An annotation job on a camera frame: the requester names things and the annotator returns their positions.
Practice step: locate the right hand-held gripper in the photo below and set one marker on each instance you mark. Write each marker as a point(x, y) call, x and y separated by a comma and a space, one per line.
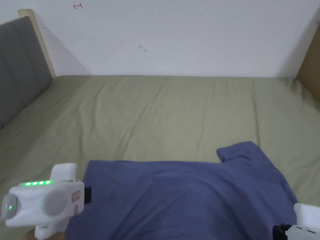
point(303, 220)

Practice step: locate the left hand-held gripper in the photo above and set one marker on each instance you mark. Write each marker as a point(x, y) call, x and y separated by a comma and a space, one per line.
point(50, 200)

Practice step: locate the dark blue shirt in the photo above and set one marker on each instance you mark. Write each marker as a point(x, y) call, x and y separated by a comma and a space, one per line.
point(185, 200)

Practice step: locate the person's left hand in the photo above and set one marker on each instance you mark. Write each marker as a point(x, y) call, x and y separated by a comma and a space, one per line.
point(51, 237)

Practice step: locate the bed with pale green sheet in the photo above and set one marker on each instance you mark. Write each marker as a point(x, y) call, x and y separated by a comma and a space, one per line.
point(150, 112)

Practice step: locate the grey padded headboard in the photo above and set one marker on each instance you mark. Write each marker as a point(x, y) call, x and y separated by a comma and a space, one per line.
point(20, 65)

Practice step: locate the brown wooden footboard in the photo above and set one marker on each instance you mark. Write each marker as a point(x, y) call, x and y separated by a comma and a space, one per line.
point(310, 62)

